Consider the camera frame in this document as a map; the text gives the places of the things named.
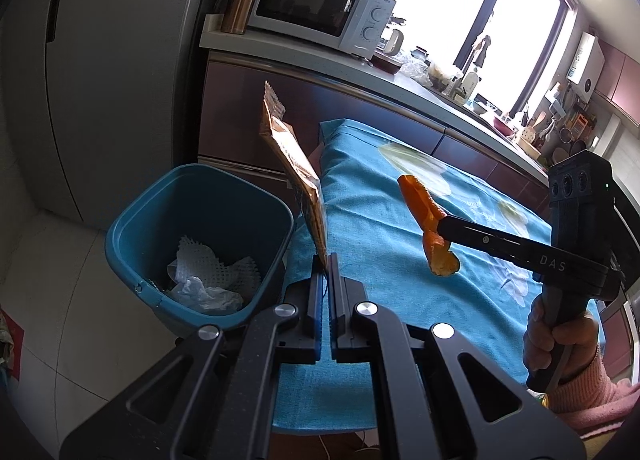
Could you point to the person's right hand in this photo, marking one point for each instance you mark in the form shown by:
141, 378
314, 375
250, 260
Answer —
542, 345

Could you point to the orange snack wrapper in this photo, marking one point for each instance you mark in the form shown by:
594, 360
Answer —
425, 205

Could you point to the red bowl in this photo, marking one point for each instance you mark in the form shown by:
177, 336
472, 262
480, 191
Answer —
505, 125

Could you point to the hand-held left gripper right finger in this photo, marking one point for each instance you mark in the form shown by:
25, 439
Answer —
336, 305

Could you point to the white foam fruit net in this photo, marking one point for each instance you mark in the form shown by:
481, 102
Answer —
210, 260

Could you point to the brown snack wrapper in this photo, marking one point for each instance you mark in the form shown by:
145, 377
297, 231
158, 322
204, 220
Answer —
295, 160

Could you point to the white water heater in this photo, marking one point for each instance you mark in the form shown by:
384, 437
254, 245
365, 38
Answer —
585, 63

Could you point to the pink wall cabinet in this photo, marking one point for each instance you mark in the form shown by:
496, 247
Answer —
622, 75

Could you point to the blue plastic bin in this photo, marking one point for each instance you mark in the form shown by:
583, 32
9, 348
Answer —
150, 220

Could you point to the blue flower-print tablecloth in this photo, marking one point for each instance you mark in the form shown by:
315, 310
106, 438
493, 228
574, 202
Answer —
380, 240

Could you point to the white tissue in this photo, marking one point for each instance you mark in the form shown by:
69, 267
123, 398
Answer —
205, 295

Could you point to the glass electric kettle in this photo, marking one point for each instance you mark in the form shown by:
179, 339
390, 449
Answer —
395, 40

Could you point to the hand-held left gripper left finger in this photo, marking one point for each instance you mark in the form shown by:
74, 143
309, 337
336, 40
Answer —
315, 300

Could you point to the grey refrigerator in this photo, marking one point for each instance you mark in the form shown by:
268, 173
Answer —
110, 65

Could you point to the red floor mat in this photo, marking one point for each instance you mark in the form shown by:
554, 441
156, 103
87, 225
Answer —
10, 345

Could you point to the white soap bottle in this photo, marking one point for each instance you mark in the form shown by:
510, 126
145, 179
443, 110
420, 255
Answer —
471, 88

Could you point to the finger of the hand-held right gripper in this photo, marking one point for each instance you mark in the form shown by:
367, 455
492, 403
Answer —
480, 237

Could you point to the clear plastic bag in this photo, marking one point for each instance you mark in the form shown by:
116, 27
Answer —
416, 70

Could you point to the cream utensil holder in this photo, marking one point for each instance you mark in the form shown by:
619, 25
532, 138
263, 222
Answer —
527, 134

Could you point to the glass jar with food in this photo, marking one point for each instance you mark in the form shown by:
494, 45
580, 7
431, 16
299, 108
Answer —
440, 75

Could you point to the brown kitchen base cabinet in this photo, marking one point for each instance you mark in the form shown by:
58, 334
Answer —
240, 105

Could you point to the white microwave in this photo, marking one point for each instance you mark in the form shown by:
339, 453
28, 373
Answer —
300, 0

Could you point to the metal kitchen faucet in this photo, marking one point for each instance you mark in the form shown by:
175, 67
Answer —
480, 48

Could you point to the red food container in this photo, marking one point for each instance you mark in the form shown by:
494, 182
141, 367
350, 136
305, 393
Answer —
387, 63

